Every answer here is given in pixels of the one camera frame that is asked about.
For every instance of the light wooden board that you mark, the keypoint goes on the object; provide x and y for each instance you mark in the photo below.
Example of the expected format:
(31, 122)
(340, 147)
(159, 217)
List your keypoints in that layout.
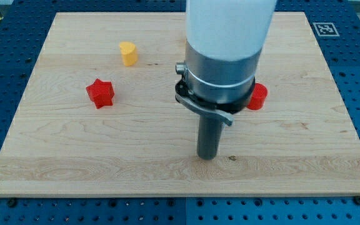
(59, 145)

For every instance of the white fiducial marker tag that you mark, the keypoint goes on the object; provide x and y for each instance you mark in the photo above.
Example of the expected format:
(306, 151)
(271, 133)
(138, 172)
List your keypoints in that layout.
(325, 29)

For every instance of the yellow heart block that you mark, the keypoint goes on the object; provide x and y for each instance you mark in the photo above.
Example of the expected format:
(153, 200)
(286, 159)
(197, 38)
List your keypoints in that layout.
(128, 52)

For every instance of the red star block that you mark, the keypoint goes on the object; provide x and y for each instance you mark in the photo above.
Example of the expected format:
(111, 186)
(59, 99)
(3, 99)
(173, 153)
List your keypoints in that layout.
(101, 93)

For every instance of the red cylinder block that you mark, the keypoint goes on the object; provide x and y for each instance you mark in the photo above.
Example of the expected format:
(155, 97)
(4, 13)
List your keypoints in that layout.
(258, 97)

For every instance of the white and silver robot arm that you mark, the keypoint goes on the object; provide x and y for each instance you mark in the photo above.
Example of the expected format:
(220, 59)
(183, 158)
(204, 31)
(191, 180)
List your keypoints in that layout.
(224, 40)

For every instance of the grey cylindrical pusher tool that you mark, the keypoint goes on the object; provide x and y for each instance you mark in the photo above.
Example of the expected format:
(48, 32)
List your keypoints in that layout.
(210, 127)

